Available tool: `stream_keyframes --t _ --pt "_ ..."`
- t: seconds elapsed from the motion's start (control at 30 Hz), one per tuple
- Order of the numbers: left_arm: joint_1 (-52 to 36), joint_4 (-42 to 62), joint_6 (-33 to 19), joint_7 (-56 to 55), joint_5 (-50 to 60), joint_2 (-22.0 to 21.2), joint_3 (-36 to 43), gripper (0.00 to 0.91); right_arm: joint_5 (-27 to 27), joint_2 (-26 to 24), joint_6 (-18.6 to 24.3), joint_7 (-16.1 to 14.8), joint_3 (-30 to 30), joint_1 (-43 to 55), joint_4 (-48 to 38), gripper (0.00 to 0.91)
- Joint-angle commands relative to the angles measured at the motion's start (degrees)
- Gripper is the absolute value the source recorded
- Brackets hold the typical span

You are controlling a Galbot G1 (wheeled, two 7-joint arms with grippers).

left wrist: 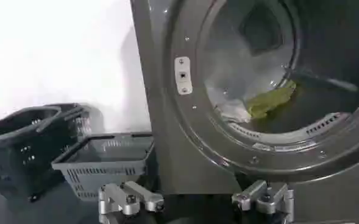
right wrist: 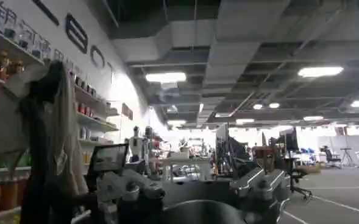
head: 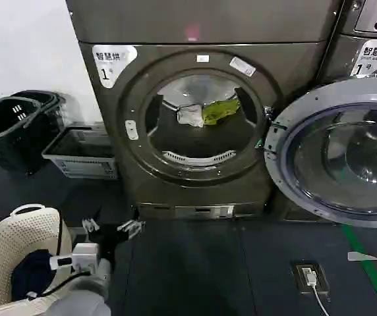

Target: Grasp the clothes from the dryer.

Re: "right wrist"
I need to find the black framed monitor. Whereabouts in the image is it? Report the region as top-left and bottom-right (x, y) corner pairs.
(85, 142), (130, 191)

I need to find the white shelf with bottled goods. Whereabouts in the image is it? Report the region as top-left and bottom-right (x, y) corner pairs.
(73, 74), (121, 175)
(0, 0), (46, 224)

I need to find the white humanoid robot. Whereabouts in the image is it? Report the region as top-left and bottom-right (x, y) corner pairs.
(128, 125), (145, 163)

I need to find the person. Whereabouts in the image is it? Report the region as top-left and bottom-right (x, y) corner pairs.
(18, 60), (90, 224)

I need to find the black tall stool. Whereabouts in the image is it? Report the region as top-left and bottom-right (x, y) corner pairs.
(339, 147), (354, 167)

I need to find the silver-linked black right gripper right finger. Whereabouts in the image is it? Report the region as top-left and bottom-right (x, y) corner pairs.
(230, 167), (291, 224)

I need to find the black office chair on castors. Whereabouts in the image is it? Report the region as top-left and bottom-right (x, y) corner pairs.
(284, 152), (314, 201)

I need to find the black wall lettering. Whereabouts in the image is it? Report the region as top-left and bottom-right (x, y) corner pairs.
(32, 0), (116, 83)

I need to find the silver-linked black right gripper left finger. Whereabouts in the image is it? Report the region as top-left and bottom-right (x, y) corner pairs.
(96, 169), (166, 224)

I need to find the dark equipment rack with cables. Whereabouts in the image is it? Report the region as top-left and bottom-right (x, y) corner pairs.
(214, 123), (253, 180)

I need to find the black desk monitor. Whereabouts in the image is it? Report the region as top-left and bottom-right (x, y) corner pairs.
(278, 127), (299, 153)

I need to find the silver ceiling air duct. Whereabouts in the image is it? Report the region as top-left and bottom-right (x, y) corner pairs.
(111, 0), (291, 122)

